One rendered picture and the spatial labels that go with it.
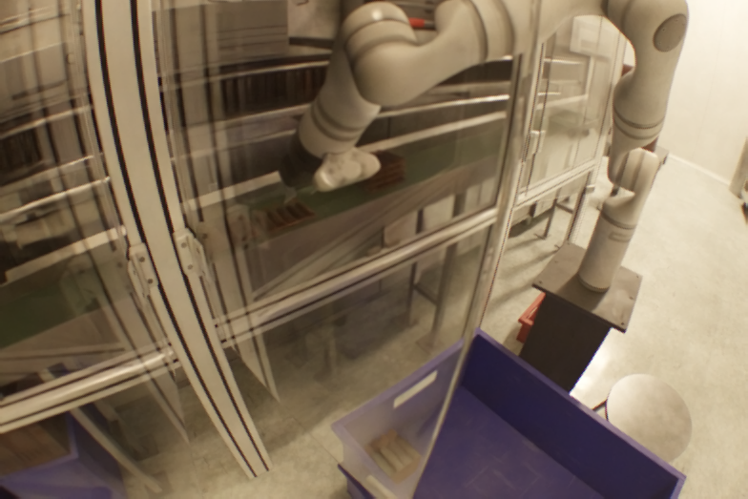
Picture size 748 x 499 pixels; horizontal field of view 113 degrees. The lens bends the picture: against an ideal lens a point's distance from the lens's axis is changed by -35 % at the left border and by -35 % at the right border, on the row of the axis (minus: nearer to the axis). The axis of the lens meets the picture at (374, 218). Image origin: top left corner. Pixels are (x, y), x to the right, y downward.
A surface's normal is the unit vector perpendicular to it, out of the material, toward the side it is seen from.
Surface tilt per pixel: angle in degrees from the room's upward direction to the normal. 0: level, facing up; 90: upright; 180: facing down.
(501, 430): 0
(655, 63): 131
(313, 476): 0
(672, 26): 116
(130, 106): 90
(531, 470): 0
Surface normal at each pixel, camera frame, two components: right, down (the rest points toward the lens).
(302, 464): 0.04, -0.86
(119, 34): 0.61, 0.43
